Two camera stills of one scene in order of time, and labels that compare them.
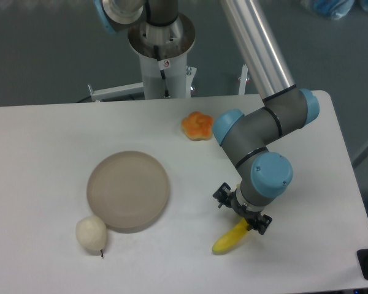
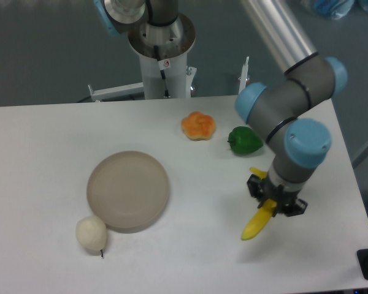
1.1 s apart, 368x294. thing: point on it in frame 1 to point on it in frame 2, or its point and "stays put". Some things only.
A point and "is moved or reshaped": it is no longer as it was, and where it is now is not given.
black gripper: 259,222 to 284,199
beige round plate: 129,190 stays put
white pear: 91,233 stays put
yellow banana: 233,239 is moved or reshaped
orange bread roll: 197,126 stays put
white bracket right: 243,81 stays put
